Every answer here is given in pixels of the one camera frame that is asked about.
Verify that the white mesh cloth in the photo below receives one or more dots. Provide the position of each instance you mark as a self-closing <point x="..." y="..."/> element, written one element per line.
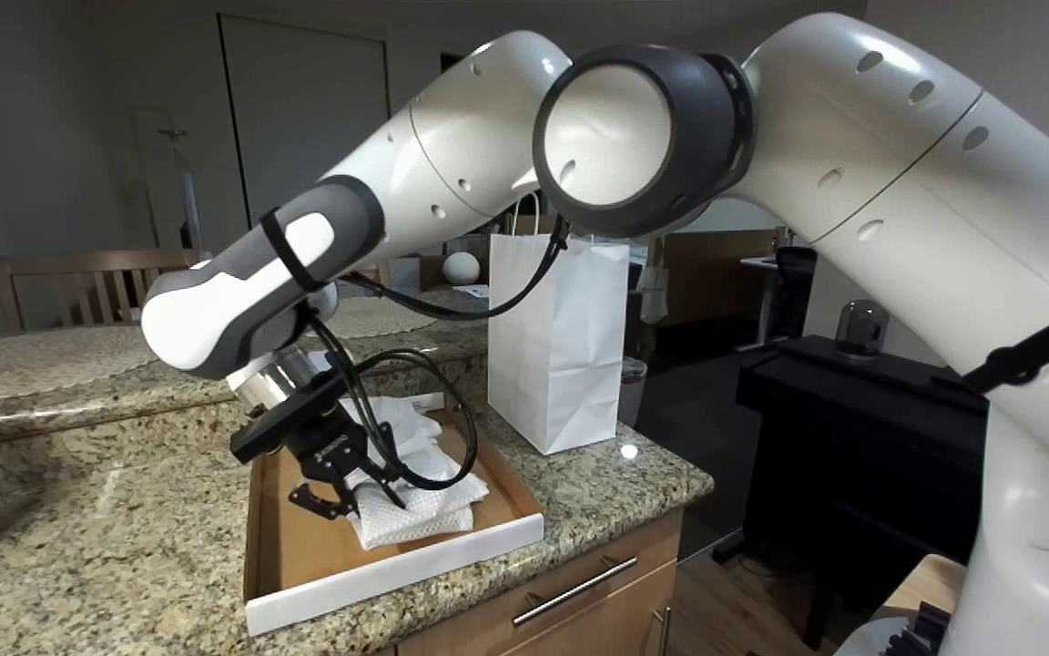
<point x="425" y="424"/>

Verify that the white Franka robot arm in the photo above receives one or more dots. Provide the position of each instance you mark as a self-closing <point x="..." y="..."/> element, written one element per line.
<point x="913" y="206"/>

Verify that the wooden base cabinet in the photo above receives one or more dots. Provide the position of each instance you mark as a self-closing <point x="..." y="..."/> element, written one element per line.
<point x="573" y="607"/>

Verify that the black office chair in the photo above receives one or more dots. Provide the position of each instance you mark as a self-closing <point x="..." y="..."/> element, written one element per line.
<point x="794" y="292"/>

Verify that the grey device on piano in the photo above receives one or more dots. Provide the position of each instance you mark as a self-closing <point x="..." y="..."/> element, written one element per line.
<point x="861" y="325"/>

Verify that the folded white cloth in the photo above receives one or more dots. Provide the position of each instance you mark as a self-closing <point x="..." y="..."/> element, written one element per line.
<point x="429" y="524"/>

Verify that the wooden dining chair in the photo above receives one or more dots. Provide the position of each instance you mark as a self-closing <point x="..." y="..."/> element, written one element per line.
<point x="90" y="285"/>

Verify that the round woven placemat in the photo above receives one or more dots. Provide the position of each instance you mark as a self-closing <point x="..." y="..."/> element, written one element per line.
<point x="28" y="365"/>

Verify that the small white disc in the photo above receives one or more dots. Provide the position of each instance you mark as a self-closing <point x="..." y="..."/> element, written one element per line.
<point x="627" y="448"/>

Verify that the black piano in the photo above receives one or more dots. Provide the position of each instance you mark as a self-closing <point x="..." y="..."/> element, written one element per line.
<point x="863" y="459"/>

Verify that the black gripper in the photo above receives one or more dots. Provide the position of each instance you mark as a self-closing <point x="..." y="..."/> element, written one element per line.
<point x="332" y="438"/>

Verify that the white paper bag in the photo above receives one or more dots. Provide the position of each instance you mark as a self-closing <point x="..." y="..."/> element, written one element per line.
<point x="556" y="351"/>

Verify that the white coat stand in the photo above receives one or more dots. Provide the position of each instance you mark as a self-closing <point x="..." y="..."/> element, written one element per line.
<point x="181" y="182"/>

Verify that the light wooden table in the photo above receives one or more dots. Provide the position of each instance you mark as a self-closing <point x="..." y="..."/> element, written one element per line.
<point x="927" y="584"/>

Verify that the white wall board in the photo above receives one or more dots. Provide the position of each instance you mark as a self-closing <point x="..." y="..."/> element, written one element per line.
<point x="292" y="111"/>

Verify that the wooden desk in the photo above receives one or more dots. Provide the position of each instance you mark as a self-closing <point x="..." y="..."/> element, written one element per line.
<point x="720" y="285"/>

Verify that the round white plant pot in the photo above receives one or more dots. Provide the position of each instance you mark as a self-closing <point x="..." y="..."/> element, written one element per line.
<point x="460" y="268"/>

